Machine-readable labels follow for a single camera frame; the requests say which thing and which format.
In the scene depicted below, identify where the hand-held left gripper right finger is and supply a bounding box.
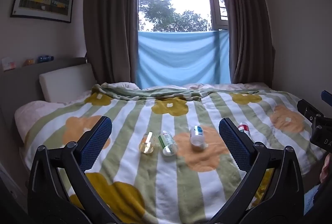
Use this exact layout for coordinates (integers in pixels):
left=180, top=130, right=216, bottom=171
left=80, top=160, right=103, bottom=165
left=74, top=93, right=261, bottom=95
left=210, top=117, right=304, bottom=224

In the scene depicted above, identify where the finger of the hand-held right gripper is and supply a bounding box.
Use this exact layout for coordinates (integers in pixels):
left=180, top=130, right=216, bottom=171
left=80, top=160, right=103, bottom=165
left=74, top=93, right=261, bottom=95
left=321, top=90, right=332, bottom=108
left=297, top=99, right=325, bottom=124

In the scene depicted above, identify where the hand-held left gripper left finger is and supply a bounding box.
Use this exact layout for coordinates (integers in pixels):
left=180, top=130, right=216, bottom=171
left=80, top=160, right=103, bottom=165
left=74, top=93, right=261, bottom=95
left=27, top=116, right=122, bottom=224

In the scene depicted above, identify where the clear cup red label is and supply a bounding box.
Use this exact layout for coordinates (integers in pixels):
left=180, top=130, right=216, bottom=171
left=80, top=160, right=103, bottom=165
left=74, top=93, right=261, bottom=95
left=237, top=122, right=253, bottom=141

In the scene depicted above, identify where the clear cup blue label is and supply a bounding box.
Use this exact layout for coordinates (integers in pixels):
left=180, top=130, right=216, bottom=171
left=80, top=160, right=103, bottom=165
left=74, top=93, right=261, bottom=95
left=190, top=125, right=208, bottom=152

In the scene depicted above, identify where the clear yellow cup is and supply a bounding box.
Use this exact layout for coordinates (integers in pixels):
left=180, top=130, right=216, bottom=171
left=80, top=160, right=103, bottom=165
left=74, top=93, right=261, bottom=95
left=139, top=132, right=157, bottom=154

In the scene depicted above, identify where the clear cup green label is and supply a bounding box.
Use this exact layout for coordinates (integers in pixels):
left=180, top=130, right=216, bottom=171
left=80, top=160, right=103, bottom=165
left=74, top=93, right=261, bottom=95
left=158, top=130, right=179, bottom=157

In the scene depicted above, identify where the person's right hand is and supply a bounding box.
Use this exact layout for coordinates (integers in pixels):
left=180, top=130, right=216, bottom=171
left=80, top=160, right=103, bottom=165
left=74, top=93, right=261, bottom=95
left=320, top=153, right=332, bottom=184

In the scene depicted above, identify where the striped floral blanket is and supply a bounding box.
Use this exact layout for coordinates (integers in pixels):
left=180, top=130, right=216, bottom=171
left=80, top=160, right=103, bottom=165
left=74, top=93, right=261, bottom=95
left=19, top=83, right=326, bottom=224

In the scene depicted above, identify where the person's blue clothing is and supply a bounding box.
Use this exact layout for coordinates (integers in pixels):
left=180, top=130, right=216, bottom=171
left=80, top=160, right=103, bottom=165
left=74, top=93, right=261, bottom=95
left=303, top=184, right=332, bottom=217

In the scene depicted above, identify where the white pillow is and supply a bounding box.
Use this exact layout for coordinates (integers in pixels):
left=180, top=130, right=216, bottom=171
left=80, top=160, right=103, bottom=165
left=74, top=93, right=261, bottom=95
left=39, top=63, right=97, bottom=103

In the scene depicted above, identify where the grey headboard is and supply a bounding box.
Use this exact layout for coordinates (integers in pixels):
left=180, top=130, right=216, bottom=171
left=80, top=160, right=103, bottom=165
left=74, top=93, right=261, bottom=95
left=0, top=57, right=90, bottom=146

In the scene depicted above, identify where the light blue cloth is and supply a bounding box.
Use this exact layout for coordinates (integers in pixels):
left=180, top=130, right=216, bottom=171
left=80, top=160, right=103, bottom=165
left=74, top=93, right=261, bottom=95
left=137, top=30, right=232, bottom=89

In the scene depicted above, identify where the brown curtain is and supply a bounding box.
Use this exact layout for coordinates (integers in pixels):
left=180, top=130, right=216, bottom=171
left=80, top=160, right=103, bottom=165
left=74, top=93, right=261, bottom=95
left=222, top=0, right=276, bottom=88
left=83, top=0, right=142, bottom=89

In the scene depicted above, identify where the white card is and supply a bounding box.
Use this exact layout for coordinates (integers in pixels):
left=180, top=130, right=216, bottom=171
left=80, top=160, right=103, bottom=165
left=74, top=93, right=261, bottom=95
left=1, top=57, right=16, bottom=71

